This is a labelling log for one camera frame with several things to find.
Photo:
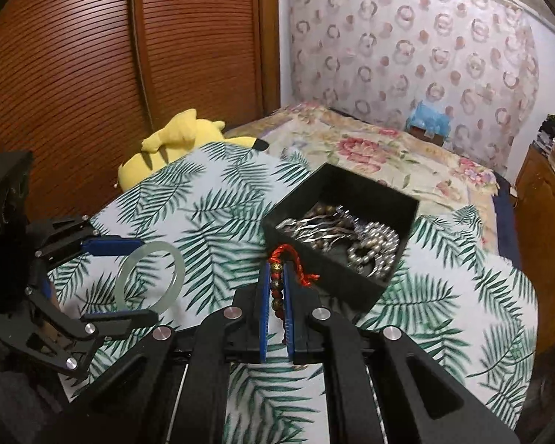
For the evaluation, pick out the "pale green jade bangle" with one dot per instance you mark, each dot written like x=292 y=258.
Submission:
x=120 y=282

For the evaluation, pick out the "wooden cabinet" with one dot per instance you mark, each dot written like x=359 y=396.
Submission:
x=550 y=222

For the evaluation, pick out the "green leaf print tablecloth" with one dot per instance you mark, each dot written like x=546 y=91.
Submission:
x=212 y=203

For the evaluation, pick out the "black jewelry box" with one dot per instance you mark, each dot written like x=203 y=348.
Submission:
x=333 y=282

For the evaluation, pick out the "yellow plush toy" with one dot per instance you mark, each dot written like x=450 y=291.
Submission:
x=175 y=143

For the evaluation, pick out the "small brown box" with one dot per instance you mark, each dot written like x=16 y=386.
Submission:
x=428 y=136

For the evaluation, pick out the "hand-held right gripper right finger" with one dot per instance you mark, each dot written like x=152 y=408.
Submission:
x=291 y=323

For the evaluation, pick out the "circle pattern curtain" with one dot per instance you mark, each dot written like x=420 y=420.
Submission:
x=397 y=55

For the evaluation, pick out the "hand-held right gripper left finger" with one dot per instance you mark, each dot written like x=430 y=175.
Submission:
x=263 y=323

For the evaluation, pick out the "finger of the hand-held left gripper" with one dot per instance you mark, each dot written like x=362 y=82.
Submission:
x=111 y=246
x=120 y=323

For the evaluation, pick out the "floral bed blanket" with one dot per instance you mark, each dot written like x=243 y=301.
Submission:
x=374 y=157

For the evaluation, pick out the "light blue plush bag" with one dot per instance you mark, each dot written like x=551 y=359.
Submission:
x=428 y=115

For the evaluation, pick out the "navy bed sheet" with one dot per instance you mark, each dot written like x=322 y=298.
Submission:
x=504 y=222

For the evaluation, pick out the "brown slatted wooden wardrobe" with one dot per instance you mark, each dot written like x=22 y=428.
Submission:
x=74 y=78

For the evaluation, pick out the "stack of dark clothes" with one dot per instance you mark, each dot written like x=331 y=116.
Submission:
x=545 y=132

